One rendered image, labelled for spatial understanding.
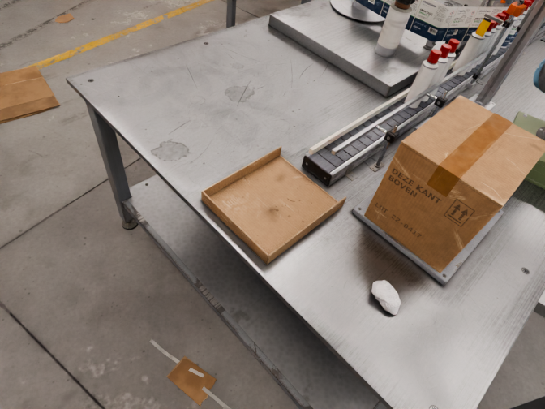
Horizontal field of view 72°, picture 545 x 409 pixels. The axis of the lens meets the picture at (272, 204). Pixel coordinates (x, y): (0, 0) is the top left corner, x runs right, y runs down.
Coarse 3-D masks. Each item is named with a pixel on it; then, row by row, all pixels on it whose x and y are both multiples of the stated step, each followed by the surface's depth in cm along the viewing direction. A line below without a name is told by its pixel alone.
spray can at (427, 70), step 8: (432, 56) 120; (424, 64) 123; (432, 64) 122; (424, 72) 124; (432, 72) 123; (416, 80) 128; (424, 80) 126; (416, 88) 129; (424, 88) 128; (408, 96) 133; (416, 104) 133
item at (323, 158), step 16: (480, 64) 163; (448, 80) 151; (464, 80) 153; (384, 112) 131; (400, 112) 132; (416, 112) 133; (384, 128) 125; (336, 144) 117; (352, 144) 118; (368, 144) 119; (320, 160) 111; (336, 160) 112
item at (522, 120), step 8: (520, 112) 139; (520, 120) 135; (528, 120) 136; (536, 120) 136; (528, 128) 132; (536, 128) 132; (544, 128) 132; (544, 152) 122; (544, 160) 119; (536, 168) 121; (544, 168) 120; (528, 176) 124; (536, 176) 123; (544, 176) 121; (536, 184) 124; (544, 184) 123
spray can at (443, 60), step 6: (444, 48) 123; (450, 48) 123; (444, 54) 125; (438, 60) 126; (444, 60) 126; (438, 66) 127; (444, 66) 127; (438, 72) 129; (432, 78) 130; (438, 78) 131; (432, 84) 132; (426, 96) 136
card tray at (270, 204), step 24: (264, 168) 113; (288, 168) 114; (216, 192) 104; (240, 192) 105; (264, 192) 106; (288, 192) 108; (312, 192) 109; (240, 216) 100; (264, 216) 101; (288, 216) 102; (312, 216) 103; (264, 240) 96; (288, 240) 93
